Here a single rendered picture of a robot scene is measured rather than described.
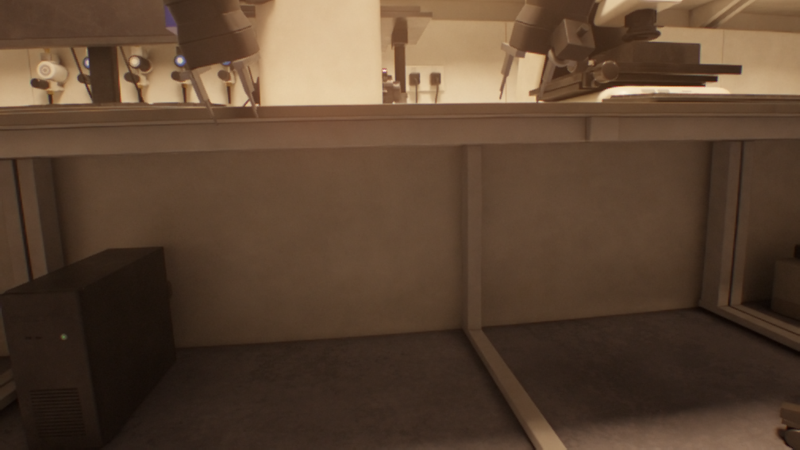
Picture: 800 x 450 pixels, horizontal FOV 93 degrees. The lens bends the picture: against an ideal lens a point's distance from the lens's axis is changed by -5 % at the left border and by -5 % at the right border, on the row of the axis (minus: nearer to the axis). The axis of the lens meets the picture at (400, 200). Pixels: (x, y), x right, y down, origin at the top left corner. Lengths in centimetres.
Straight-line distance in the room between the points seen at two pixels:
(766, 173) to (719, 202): 33
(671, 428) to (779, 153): 137
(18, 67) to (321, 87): 132
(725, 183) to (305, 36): 165
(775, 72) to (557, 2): 182
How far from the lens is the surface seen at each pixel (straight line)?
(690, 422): 132
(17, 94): 181
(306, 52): 66
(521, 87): 127
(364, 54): 66
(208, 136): 65
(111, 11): 109
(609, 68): 86
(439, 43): 150
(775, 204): 228
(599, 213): 172
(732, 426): 136
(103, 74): 115
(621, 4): 110
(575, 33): 45
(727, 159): 192
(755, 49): 218
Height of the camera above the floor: 69
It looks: 7 degrees down
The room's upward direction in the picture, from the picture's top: 1 degrees counter-clockwise
